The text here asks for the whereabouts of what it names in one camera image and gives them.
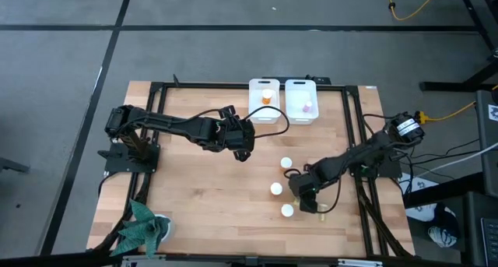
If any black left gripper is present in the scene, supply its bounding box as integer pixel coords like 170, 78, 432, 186
217, 113, 257, 162

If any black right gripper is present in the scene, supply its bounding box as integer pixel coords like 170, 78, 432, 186
289, 169, 320, 214

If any white plastic bin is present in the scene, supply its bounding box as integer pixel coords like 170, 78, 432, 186
284, 79, 320, 126
247, 78, 282, 125

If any white plant pot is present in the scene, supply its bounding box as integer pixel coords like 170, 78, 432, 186
153, 213, 175, 244

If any green artificial plant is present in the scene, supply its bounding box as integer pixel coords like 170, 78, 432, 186
110, 198, 172, 259

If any black side table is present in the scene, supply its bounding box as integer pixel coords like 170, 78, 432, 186
402, 172, 498, 267

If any black keyboard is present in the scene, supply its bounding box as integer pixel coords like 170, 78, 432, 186
480, 217, 498, 267

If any black computer tower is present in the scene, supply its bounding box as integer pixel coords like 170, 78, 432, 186
475, 90, 498, 198

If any dark grey furniture foot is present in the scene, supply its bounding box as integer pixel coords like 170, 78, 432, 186
0, 156, 31, 174

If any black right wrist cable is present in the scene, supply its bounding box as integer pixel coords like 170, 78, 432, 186
310, 176, 344, 215

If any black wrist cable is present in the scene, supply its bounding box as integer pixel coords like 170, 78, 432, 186
310, 176, 344, 215
186, 105, 291, 139

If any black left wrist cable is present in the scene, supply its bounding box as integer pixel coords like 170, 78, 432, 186
186, 105, 291, 139

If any silver metal bracket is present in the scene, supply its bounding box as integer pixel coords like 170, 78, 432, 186
337, 258, 384, 267
121, 258, 167, 267

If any black aluminium table frame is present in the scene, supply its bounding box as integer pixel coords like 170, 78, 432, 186
87, 74, 416, 267

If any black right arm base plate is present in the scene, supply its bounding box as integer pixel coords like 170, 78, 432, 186
349, 157, 404, 179

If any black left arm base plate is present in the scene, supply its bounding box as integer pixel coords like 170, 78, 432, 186
96, 140, 160, 174

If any black power cable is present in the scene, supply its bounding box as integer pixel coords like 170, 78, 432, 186
404, 138, 483, 161

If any white cable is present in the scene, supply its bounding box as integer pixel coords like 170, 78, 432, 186
404, 141, 498, 179

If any black desk leg frame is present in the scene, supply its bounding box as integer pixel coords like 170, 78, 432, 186
419, 0, 498, 93

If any yellow floor extension cable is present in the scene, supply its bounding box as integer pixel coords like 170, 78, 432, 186
375, 0, 442, 22

